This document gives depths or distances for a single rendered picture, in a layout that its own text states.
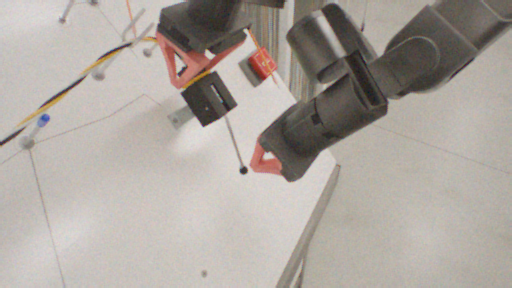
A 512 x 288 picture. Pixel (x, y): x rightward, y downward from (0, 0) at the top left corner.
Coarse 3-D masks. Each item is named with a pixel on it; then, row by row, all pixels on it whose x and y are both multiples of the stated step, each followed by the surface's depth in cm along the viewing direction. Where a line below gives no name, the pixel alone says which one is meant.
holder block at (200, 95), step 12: (216, 72) 45; (192, 84) 43; (204, 84) 43; (216, 84) 44; (192, 96) 44; (204, 96) 43; (216, 96) 44; (228, 96) 45; (192, 108) 45; (204, 108) 44; (216, 108) 43; (228, 108) 45; (204, 120) 45; (216, 120) 44
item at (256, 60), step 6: (264, 48) 63; (258, 54) 62; (264, 54) 63; (252, 60) 61; (258, 60) 61; (270, 60) 64; (258, 66) 61; (264, 66) 62; (270, 66) 63; (276, 66) 64; (258, 72) 61; (264, 72) 61; (264, 78) 62
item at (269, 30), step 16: (288, 0) 91; (304, 0) 125; (320, 0) 125; (336, 0) 117; (256, 16) 96; (272, 16) 137; (288, 16) 94; (256, 32) 99; (272, 32) 141; (288, 48) 101; (288, 64) 105; (288, 80) 109; (304, 80) 147; (304, 96) 152
